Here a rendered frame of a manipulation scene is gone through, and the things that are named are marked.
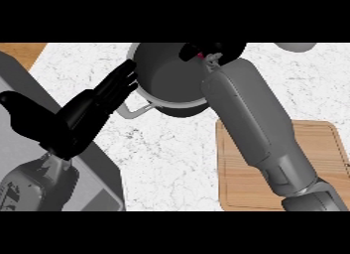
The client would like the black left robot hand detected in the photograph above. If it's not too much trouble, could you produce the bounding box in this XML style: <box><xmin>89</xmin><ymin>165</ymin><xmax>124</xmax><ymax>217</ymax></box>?
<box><xmin>0</xmin><ymin>59</ymin><xmax>139</xmax><ymax>162</ymax></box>

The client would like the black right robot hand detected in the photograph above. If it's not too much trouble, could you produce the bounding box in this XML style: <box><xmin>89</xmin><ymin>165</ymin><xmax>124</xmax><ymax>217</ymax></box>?
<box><xmin>178</xmin><ymin>42</ymin><xmax>250</xmax><ymax>66</ymax></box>

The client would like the grey metal pot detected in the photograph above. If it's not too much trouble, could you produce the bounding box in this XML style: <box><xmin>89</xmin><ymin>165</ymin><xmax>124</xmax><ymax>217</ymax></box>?
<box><xmin>114</xmin><ymin>42</ymin><xmax>213</xmax><ymax>120</ymax></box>

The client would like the wooden cutting board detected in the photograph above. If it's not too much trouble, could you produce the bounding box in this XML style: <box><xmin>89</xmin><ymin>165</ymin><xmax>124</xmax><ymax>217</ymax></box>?
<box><xmin>214</xmin><ymin>118</ymin><xmax>350</xmax><ymax>212</ymax></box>

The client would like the grey rounded object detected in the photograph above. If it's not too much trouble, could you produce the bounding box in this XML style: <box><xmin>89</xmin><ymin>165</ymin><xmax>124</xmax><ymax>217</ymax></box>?
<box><xmin>272</xmin><ymin>42</ymin><xmax>319</xmax><ymax>54</ymax></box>

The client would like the large grey appliance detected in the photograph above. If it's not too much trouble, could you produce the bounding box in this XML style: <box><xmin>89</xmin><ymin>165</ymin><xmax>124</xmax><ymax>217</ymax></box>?
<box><xmin>0</xmin><ymin>44</ymin><xmax>127</xmax><ymax>212</ymax></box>

